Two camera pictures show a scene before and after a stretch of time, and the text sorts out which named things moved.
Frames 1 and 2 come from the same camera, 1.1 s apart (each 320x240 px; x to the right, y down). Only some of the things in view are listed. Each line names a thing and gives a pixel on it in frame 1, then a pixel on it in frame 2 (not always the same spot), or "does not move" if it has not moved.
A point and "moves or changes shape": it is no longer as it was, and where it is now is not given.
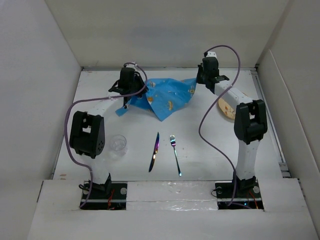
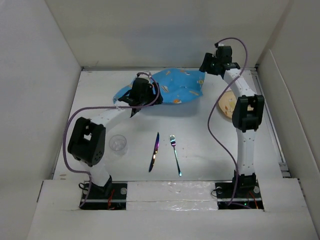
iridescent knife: (156, 150) does not move
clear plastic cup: (118, 144) does not move
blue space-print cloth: (163, 96) moves or changes shape
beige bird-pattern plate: (226, 109) does not move
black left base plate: (107, 196) does not move
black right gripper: (199, 80) → (207, 58)
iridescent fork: (173, 144) does not move
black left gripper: (137, 77) → (149, 89)
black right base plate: (247, 195) does not move
